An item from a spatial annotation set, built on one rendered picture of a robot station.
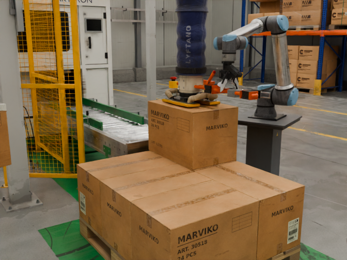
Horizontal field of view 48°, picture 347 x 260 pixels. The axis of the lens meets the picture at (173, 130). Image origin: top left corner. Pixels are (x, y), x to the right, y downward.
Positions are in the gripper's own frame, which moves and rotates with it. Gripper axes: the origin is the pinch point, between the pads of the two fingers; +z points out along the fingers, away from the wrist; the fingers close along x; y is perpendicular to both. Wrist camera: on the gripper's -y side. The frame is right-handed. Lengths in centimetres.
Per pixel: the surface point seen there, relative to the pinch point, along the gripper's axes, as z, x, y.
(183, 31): -39, 12, 36
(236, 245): 75, 37, -51
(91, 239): 105, 81, 50
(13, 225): 108, 121, 109
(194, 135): 29.1, 20.6, 10.2
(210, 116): 17.5, 7.7, 10.1
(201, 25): -43, 1, 31
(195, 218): 53, 64, -49
